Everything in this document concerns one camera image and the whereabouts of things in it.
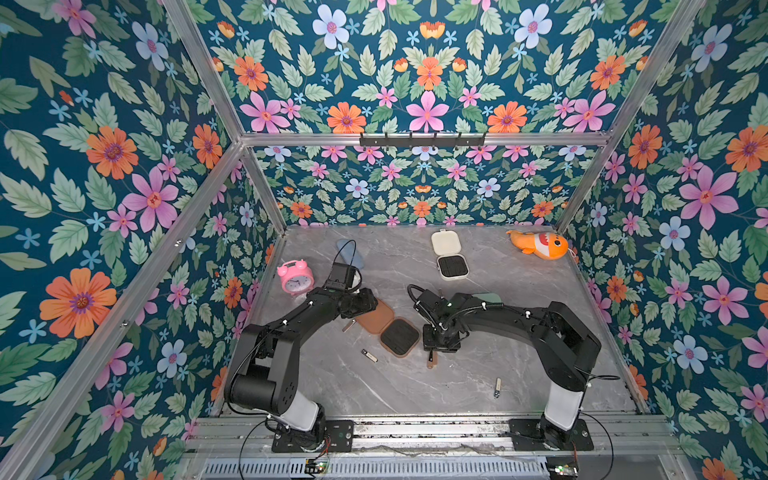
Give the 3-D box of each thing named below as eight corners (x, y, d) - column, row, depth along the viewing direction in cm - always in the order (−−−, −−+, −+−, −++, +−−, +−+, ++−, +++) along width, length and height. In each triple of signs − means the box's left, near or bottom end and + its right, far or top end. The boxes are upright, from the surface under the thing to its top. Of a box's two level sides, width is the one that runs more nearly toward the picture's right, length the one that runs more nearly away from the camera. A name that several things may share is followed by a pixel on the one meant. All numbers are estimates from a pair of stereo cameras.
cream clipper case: (433, 280, 106) (434, 275, 104) (430, 234, 121) (430, 229, 119) (469, 280, 106) (471, 275, 104) (462, 234, 121) (463, 229, 119)
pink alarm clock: (290, 298, 102) (278, 277, 92) (288, 284, 106) (276, 263, 96) (316, 290, 104) (307, 269, 94) (314, 277, 108) (304, 256, 98)
